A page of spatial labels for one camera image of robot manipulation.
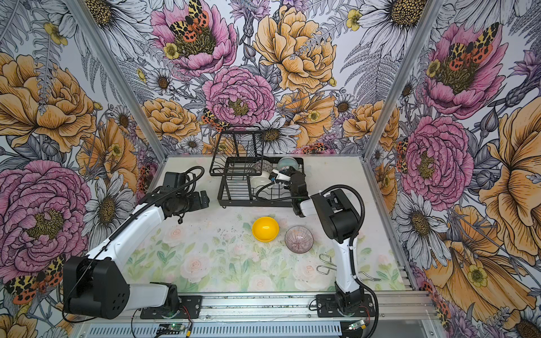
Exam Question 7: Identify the mint green bowl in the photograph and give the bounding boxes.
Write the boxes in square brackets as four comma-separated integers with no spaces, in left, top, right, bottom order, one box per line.
[276,156,300,171]

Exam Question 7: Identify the cream white bowl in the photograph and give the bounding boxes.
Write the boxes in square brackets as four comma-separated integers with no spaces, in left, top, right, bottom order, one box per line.
[250,171,272,189]

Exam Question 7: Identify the yellow bowl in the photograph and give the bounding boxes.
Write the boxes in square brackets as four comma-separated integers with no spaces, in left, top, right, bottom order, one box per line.
[252,216,280,243]

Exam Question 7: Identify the black white patterned bowl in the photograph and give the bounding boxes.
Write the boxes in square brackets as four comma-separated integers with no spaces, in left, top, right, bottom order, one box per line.
[247,161,266,176]

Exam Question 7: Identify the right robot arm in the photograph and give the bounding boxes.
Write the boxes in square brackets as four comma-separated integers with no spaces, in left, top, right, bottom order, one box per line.
[269,166,368,314]

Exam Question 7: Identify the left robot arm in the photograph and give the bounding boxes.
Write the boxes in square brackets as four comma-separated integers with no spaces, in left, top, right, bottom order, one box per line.
[62,166,210,321]

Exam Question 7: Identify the pink striped glass bowl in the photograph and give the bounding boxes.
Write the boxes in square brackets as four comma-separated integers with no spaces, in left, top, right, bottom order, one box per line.
[285,225,314,254]

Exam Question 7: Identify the metal tongs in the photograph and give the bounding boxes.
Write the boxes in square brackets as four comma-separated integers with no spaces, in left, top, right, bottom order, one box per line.
[316,253,381,282]

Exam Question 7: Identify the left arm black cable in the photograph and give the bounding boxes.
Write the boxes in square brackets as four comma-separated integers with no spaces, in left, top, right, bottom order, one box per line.
[61,164,207,324]

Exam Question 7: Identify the black wire dish rack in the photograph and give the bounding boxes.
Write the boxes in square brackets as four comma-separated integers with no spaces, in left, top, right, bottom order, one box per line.
[210,128,309,208]

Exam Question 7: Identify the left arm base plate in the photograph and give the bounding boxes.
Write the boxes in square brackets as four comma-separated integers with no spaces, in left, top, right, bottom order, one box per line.
[139,296,203,320]

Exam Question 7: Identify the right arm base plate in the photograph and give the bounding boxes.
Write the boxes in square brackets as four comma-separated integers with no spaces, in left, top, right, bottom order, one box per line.
[315,294,376,318]

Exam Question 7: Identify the aluminium mounting rail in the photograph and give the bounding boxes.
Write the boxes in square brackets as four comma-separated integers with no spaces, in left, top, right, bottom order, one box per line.
[114,290,438,324]

